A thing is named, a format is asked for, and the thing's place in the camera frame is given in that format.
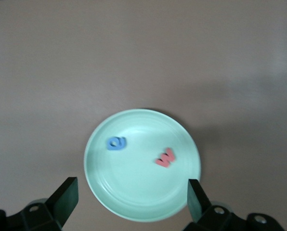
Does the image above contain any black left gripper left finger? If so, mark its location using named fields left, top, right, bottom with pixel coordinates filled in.
left=0, top=177, right=79, bottom=231

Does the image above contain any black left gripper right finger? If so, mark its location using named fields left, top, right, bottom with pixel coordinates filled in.
left=184, top=179, right=283, bottom=231

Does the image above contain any red foam letter w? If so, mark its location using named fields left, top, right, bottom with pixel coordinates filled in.
left=155, top=147, right=176, bottom=168

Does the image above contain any blue foam letter a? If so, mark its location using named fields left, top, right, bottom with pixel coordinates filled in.
left=107, top=136, right=128, bottom=151

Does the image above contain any green plate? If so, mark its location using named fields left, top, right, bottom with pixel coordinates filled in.
left=83, top=108, right=202, bottom=222

